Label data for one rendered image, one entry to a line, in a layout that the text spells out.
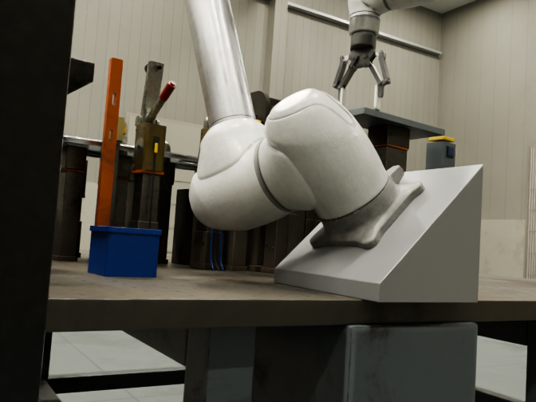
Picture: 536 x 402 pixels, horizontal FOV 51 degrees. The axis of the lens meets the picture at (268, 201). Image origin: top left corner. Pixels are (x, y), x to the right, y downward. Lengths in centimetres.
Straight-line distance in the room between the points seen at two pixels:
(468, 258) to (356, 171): 24
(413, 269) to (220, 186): 40
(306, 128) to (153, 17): 1050
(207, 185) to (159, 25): 1035
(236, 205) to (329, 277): 23
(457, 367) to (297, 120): 52
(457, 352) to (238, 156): 53
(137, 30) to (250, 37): 241
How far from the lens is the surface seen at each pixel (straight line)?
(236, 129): 112
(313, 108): 98
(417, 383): 103
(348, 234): 104
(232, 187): 108
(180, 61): 1139
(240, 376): 87
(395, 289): 93
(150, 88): 148
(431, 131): 181
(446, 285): 101
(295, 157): 99
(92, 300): 73
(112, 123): 143
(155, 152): 142
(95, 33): 1097
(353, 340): 92
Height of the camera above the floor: 78
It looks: 4 degrees up
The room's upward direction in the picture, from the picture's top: 4 degrees clockwise
